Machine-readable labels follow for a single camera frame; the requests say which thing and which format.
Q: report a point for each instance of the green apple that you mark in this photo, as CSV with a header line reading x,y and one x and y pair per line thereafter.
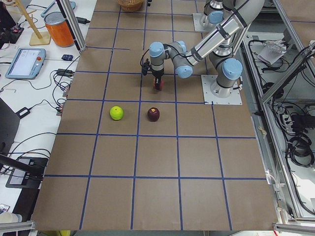
x,y
116,113

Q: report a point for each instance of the small blue device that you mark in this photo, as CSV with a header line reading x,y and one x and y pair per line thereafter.
x,y
67,57

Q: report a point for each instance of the orange canister with metal lid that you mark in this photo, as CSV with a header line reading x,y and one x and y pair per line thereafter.
x,y
58,29

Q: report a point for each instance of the wicker basket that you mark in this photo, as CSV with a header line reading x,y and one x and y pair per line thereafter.
x,y
130,5

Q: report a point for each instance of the black power adapter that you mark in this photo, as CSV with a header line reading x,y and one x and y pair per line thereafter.
x,y
82,20

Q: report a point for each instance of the light red apple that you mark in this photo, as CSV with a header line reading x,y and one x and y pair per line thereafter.
x,y
158,84

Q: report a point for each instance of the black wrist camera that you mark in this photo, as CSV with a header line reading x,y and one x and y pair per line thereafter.
x,y
145,67

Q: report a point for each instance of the blue teach pendant tablet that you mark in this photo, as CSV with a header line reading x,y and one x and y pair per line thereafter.
x,y
26,64

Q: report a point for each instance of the dark red apple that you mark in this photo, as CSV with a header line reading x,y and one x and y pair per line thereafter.
x,y
153,114

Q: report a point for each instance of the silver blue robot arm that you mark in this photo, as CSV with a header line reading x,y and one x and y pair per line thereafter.
x,y
219,45

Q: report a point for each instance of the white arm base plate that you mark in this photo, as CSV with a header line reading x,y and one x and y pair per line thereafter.
x,y
215,95

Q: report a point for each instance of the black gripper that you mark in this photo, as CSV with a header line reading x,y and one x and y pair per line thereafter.
x,y
157,73

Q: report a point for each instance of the wooden mug stand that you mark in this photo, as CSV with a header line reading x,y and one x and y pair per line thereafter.
x,y
37,38

